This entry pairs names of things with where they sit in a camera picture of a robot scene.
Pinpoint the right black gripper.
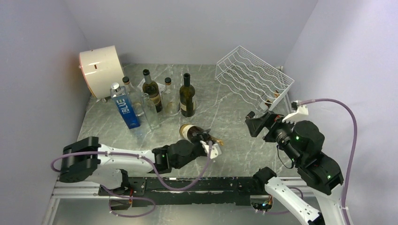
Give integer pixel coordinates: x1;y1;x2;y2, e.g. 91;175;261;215
245;109;303;164

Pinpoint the slim amber gold-capped bottle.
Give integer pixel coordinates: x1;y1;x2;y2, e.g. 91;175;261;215
179;124;224;146

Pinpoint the dark bottle black cap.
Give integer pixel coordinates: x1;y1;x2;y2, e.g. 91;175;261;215
245;94;274;119

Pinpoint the dark green wine bottle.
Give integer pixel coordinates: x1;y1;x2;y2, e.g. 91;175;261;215
179;73;196;117

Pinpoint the clear bottle black cap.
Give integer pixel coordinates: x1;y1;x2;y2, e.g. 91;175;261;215
162;77;180;116

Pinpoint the small clear glass bottle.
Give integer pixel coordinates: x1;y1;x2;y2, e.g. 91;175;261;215
142;93;160;130

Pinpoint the dark primitivo wine bottle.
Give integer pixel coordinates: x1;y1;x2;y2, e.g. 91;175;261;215
142;69;163;113

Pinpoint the clear blue label bottle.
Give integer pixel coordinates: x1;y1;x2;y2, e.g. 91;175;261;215
110;82;140;129

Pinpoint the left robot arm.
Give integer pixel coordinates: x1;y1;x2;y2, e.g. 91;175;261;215
58;131;222;195

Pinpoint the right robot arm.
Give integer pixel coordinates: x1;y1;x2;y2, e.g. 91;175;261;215
245;111;351;225

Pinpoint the cream cylindrical appliance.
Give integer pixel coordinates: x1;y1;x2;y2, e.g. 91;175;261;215
79;45;125;100

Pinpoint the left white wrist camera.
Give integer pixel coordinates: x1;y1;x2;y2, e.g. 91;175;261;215
200;141;222;159

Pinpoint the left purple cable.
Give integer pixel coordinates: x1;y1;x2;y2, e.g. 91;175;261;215
50;141;214;192

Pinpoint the white wire wine rack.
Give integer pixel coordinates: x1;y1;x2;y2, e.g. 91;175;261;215
214;46;294;113

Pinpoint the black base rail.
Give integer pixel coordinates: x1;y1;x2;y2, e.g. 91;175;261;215
111;177;267;207

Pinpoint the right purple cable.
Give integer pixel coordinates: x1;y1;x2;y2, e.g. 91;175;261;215
300;98;358;225

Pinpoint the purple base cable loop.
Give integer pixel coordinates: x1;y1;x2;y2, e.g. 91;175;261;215
101;186;157;218

